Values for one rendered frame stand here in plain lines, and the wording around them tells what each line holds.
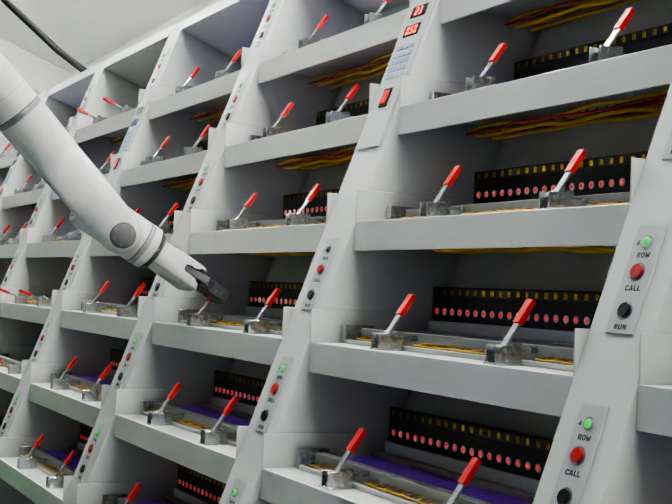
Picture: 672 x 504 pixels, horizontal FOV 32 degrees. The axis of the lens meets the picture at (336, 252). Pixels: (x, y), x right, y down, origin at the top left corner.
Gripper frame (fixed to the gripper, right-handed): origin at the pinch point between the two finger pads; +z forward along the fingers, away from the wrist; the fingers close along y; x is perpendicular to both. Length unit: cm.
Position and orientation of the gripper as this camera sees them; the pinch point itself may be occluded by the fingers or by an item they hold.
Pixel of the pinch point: (216, 293)
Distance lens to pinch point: 224.3
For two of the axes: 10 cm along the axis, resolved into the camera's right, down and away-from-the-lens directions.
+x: 4.7, -8.4, 2.6
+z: 7.4, 5.4, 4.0
